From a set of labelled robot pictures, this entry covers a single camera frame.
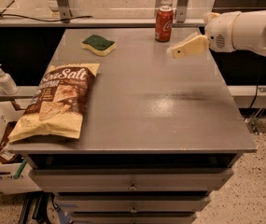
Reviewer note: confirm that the white pump soap bottle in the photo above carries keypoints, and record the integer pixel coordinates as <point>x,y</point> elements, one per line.
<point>7,83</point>

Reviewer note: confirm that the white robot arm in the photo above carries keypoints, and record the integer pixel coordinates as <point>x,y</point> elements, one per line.
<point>249,32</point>

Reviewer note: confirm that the grey drawer cabinet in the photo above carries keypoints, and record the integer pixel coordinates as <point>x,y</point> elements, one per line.
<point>159,136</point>

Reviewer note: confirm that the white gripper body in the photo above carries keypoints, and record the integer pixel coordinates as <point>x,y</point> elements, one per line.
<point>220,34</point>

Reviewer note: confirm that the snack packets in box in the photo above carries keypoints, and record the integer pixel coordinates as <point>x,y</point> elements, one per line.
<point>5,156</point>

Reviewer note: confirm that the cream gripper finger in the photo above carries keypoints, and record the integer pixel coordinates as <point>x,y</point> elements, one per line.
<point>188,47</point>
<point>191,36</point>

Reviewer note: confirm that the brown sea salt chip bag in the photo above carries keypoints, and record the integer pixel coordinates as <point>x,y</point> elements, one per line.
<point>59,104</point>

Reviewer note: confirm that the white cardboard box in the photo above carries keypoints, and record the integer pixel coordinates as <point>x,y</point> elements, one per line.
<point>14,173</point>

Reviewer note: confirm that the red soda can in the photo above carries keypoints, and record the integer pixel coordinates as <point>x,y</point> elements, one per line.
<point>164,21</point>

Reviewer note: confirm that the green stick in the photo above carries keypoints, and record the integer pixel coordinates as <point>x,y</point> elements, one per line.
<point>20,169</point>

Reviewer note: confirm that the green yellow sponge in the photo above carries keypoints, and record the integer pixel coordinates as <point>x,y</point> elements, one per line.
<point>98,45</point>

